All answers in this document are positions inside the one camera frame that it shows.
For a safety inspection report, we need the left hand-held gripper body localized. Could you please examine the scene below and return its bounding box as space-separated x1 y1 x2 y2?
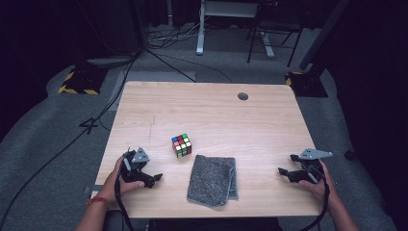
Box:
120 147 151 185

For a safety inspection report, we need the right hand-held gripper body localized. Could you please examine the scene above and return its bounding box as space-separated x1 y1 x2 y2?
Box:
289 147 334 185

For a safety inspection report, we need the multicoloured puzzle cube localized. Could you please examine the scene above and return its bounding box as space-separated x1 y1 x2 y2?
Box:
170 133 192 159

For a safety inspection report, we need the grey terry cloth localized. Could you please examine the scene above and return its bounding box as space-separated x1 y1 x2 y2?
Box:
187 154 240 208

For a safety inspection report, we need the person's right hand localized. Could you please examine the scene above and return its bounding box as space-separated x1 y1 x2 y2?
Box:
297 159 338 204

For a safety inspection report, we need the person's left hand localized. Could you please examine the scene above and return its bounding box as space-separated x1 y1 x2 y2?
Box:
97 156 145 205

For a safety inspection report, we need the black round stool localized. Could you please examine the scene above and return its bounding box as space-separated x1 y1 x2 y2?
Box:
102 210 127 231

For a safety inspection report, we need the red wrist band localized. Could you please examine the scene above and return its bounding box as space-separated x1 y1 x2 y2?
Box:
86 195 109 207

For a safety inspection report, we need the black yellow striped stand base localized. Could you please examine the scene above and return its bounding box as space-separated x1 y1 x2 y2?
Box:
285 70 329 98
58 65 109 96

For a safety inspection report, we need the person's dark clothing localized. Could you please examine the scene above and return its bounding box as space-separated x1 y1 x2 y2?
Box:
148 218 284 231

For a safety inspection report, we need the flat grey stand foot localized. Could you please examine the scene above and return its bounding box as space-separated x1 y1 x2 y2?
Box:
86 55 137 67

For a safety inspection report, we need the black metal chair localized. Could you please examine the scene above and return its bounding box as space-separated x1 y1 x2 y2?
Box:
246 0 304 68

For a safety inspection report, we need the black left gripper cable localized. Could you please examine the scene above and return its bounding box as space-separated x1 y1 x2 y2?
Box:
114 157 135 231

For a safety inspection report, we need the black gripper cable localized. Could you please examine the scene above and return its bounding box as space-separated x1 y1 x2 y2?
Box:
299 165 332 231
114 157 135 231

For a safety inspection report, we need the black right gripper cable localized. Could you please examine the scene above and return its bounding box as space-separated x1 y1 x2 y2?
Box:
299 165 332 231

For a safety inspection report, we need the long black floor cable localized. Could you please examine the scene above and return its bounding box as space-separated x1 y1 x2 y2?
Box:
0 52 140 229

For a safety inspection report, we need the thin black floor cable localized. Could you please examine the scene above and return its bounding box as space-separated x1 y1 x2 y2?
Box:
145 48 234 85

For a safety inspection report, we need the slanted dark metal post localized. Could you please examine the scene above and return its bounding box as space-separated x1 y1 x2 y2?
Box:
299 0 351 71

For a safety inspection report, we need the bundle of floor cables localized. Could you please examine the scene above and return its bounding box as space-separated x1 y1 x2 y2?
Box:
146 19 211 50

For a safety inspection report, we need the white desk frame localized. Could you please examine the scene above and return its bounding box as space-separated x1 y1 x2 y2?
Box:
195 0 276 59

